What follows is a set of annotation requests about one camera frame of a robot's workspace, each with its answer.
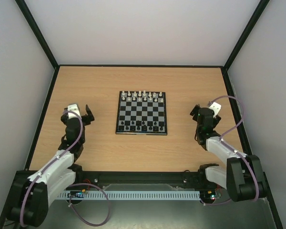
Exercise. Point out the black and grey chessboard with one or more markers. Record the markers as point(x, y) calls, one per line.
point(129, 111)

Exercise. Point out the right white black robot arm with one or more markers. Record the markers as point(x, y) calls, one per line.
point(243, 176)

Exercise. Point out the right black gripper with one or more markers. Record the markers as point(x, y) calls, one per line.
point(195, 113)

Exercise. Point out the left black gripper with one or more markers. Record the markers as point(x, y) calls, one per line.
point(88, 120)

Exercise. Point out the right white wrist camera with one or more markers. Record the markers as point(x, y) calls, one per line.
point(215, 107)

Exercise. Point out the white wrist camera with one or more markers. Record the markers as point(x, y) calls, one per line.
point(215, 107)
point(72, 110)

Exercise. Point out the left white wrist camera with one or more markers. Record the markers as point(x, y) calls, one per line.
point(72, 110)

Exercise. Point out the black aluminium mounting rail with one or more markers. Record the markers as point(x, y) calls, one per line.
point(185, 179)

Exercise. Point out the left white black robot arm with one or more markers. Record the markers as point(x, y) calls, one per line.
point(29, 198)

